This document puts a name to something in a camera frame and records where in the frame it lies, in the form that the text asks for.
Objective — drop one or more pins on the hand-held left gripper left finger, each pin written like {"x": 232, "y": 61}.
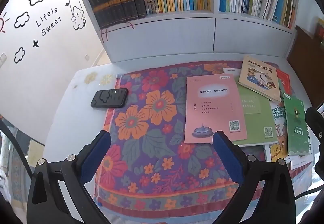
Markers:
{"x": 96, "y": 158}

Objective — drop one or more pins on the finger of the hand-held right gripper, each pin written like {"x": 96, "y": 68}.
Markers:
{"x": 312, "y": 117}

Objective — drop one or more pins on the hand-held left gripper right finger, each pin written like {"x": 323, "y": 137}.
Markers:
{"x": 227, "y": 158}

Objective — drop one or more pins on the dark green paperback book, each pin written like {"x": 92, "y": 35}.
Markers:
{"x": 296, "y": 125}

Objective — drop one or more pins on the teal cartoon book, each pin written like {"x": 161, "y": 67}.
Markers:
{"x": 277, "y": 122}

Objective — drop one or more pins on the pink booklet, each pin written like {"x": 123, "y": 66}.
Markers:
{"x": 212, "y": 107}

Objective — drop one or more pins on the light green booklet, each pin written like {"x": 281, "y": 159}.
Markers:
{"x": 255, "y": 122}

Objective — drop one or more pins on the red book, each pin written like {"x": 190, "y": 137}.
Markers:
{"x": 284, "y": 79}

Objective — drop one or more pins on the floral blanket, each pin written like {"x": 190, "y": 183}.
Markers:
{"x": 151, "y": 158}

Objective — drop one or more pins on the black smartphone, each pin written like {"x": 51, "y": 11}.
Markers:
{"x": 108, "y": 98}

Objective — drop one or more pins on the yellow illustrated book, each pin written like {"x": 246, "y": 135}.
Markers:
{"x": 260, "y": 77}

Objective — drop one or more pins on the brown wooden cabinet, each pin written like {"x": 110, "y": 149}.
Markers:
{"x": 307, "y": 52}

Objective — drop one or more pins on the white booklet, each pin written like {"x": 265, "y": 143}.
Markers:
{"x": 231, "y": 71}

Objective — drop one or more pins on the yellow red ornament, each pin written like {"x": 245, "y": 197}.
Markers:
{"x": 320, "y": 30}

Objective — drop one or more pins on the white bookshelf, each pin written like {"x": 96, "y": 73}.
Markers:
{"x": 162, "y": 36}

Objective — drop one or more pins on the white wall switch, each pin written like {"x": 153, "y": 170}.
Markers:
{"x": 2, "y": 58}
{"x": 86, "y": 57}

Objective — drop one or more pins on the red sun wall decal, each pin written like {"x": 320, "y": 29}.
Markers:
{"x": 2, "y": 25}

